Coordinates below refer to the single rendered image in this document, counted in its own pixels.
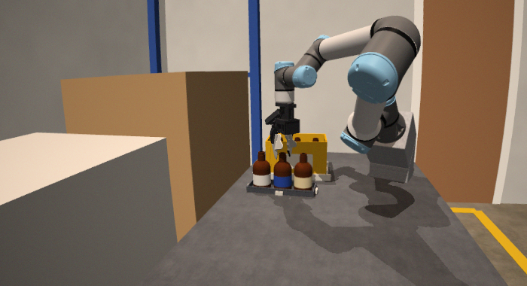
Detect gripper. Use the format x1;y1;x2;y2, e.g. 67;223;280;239
270;103;300;160

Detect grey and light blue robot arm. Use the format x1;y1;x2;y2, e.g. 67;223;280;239
274;16;421;154

